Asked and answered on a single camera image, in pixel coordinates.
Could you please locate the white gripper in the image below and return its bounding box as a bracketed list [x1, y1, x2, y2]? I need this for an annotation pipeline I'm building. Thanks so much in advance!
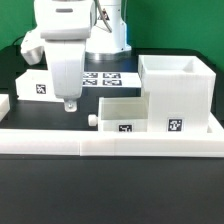
[43, 39, 87, 113]

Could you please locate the white front drawer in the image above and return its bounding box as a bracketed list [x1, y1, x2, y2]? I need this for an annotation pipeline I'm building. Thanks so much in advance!
[88, 97, 148, 132]

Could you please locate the white drawer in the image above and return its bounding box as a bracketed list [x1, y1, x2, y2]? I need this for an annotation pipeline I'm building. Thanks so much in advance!
[88, 97, 148, 132]
[15, 69, 62, 102]

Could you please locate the white drawer cabinet box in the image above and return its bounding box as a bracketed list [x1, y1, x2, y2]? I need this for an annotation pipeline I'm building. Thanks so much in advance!
[138, 55, 216, 133]

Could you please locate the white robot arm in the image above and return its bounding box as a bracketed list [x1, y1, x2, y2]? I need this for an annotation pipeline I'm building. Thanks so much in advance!
[34, 0, 131, 112]

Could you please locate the white rear drawer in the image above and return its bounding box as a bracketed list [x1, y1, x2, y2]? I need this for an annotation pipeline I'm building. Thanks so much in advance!
[15, 69, 62, 102]

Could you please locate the white fiducial marker sheet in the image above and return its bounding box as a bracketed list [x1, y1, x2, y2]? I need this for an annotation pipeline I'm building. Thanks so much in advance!
[83, 72, 141, 88]

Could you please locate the white L-shaped fence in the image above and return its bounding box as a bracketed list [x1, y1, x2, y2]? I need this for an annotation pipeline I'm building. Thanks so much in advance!
[0, 93, 224, 158]

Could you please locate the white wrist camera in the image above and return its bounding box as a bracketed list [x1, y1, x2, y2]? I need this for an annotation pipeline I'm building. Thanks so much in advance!
[21, 29, 44, 65]

